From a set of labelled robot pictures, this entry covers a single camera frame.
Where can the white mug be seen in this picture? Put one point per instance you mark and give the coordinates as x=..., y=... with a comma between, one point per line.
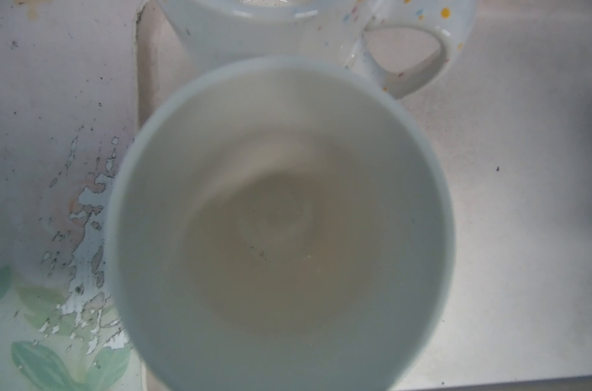
x=280, y=224
x=218, y=33

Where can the white mug top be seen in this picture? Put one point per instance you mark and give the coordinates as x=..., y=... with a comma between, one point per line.
x=218, y=33

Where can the beige serving tray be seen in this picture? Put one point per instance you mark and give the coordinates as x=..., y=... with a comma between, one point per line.
x=511, y=123

